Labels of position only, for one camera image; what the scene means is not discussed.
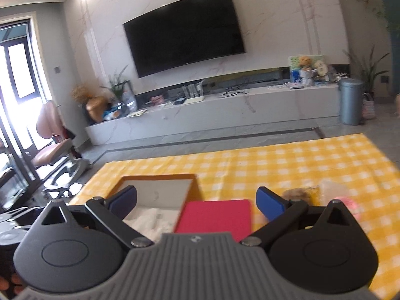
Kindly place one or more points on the round white fan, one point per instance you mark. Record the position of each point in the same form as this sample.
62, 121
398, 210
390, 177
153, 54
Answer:
321, 70

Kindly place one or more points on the white marble television cabinet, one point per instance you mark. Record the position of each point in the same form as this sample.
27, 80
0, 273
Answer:
218, 115

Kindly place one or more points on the loose papers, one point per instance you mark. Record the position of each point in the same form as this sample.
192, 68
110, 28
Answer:
136, 113

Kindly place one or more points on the small pink box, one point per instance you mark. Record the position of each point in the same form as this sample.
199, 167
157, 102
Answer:
157, 100

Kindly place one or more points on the grey-blue trash can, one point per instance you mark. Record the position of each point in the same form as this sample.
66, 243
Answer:
351, 103

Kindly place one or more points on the white lace-edged pouch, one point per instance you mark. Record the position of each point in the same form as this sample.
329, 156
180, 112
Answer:
332, 190

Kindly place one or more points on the black wall television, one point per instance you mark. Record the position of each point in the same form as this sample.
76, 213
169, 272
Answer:
184, 32

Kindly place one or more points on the golden vase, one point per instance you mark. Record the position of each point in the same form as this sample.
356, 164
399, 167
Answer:
97, 109

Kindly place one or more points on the woven basket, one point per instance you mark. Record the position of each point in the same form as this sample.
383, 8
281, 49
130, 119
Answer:
368, 107

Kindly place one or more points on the orange-rimmed white box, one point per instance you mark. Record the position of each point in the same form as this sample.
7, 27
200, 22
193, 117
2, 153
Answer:
162, 190

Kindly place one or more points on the tall leafy floor plant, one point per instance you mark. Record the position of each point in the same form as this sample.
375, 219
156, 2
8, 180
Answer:
368, 72

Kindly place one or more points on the yellow checkered tablecloth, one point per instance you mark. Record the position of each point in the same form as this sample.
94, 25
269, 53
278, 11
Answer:
297, 165

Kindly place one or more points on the brown cloth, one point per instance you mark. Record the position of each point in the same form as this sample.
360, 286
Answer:
297, 193

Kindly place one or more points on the white router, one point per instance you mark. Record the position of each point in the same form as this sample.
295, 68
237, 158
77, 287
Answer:
194, 98

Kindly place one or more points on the snack packets pile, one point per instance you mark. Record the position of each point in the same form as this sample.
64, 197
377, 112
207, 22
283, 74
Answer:
113, 114

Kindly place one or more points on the dried flower bunch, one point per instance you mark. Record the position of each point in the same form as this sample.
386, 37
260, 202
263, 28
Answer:
82, 92

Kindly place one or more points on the pink knitted item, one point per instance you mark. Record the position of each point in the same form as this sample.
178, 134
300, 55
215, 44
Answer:
351, 206

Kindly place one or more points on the clear plastic bottle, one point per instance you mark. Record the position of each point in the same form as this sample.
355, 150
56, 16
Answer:
129, 101

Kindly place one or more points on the wall power outlet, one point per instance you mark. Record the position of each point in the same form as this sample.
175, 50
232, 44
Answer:
385, 79

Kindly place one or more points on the flat tablet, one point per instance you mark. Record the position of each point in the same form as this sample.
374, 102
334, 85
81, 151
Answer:
297, 86

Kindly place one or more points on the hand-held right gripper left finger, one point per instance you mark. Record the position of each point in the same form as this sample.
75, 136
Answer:
125, 200

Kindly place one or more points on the green plant in glass vase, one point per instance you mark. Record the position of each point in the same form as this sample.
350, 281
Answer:
116, 86

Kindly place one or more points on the red square box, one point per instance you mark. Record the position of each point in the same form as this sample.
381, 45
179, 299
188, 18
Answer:
215, 218

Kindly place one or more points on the teddy bear bouquet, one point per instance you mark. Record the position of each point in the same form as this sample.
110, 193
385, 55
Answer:
305, 72

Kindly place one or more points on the pink swivel chair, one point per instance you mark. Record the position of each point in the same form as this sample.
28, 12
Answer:
53, 153

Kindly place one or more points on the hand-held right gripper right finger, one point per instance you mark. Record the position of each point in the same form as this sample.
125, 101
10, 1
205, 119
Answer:
270, 204

